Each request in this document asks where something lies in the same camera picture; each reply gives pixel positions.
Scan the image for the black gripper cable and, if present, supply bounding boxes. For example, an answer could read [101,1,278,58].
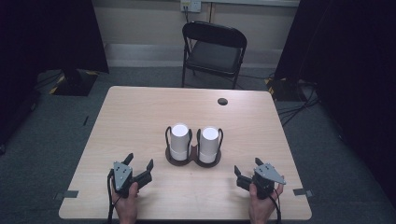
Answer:
[268,188,283,224]
[106,168,121,224]

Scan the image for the person's left hand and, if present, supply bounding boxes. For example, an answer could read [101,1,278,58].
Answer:
[110,181,140,219]

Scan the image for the dark double cup holder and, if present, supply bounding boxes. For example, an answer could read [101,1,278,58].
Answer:
[164,125,225,169]

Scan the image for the stack of white paper cups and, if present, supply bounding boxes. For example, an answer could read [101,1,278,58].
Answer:
[198,125,220,164]
[169,122,191,162]

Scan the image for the grey tape strip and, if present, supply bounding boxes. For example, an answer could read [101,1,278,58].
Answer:
[52,189,79,201]
[292,188,314,199]

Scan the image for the black stand base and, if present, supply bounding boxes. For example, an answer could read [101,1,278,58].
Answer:
[49,68,100,97]
[264,77,309,103]

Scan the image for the person's right hand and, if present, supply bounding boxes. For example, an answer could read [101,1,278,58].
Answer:
[247,182,285,220]

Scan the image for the white wall socket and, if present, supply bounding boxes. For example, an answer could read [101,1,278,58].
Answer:
[179,0,203,14]

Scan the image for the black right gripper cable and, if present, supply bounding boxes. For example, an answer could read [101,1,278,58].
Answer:
[268,188,283,224]

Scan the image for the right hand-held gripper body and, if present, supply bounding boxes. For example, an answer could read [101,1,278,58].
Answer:
[248,161,287,201]

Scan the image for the dark curtain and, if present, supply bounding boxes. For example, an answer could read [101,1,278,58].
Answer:
[0,0,110,147]
[274,0,396,203]

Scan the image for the black folding chair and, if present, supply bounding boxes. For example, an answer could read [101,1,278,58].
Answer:
[181,20,248,91]

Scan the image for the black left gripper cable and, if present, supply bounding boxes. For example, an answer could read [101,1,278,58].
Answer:
[106,168,121,224]

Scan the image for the black floor cables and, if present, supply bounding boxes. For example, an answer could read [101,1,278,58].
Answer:
[276,79,321,128]

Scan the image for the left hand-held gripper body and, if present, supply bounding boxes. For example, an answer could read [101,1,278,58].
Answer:
[106,161,138,200]

